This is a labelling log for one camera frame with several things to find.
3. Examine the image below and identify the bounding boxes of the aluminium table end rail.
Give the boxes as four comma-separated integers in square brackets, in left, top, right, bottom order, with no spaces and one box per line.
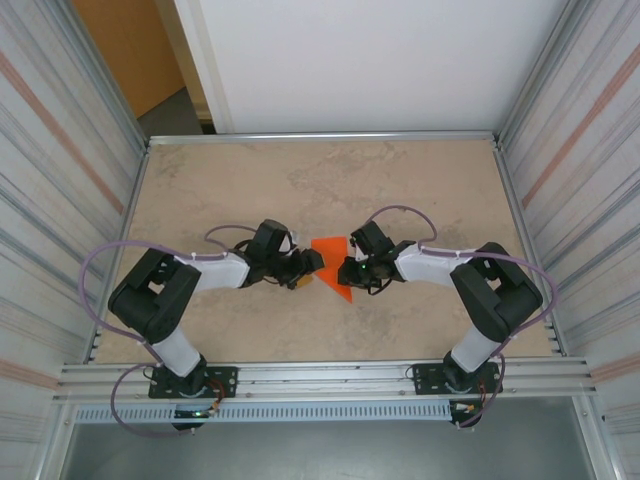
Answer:
[144,130,501,147]

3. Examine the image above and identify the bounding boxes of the grey metal shelf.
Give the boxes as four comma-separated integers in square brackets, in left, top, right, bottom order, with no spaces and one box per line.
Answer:
[59,397,601,480]

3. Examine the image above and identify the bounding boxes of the brown wooden door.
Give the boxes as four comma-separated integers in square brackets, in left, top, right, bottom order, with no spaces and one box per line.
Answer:
[72,0,189,121]

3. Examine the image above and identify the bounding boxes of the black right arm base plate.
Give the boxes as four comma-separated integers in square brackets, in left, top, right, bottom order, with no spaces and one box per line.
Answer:
[410,360,502,397]

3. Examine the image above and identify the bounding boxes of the white door frame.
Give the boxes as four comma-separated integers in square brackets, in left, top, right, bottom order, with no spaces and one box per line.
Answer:
[172,0,236,135]

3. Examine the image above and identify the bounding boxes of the aluminium upright post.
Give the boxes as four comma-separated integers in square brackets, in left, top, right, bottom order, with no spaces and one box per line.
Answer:
[497,0,584,144]
[47,0,151,151]

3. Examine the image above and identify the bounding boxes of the wide aluminium mounting rail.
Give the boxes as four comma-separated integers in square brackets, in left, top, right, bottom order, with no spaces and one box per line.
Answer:
[57,355,599,401]

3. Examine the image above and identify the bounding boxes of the orange paper sheet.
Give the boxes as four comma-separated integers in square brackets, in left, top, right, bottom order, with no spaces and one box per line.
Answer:
[309,234,355,305]

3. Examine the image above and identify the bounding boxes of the corrugated translucent side panel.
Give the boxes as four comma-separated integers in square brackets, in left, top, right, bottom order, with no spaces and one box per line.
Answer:
[0,0,144,451]
[499,0,640,451]

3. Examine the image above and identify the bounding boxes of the aluminium table side rail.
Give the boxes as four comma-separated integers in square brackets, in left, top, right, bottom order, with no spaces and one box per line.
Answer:
[492,142,566,357]

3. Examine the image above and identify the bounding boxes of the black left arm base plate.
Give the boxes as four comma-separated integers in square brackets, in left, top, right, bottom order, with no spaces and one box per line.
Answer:
[148,366,239,400]

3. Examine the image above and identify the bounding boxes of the small black controller board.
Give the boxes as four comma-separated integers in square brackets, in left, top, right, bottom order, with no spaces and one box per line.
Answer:
[172,405,222,432]
[448,398,485,430]

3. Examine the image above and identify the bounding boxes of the grey slotted cable duct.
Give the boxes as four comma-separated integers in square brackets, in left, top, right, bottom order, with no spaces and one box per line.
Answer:
[73,399,454,424]

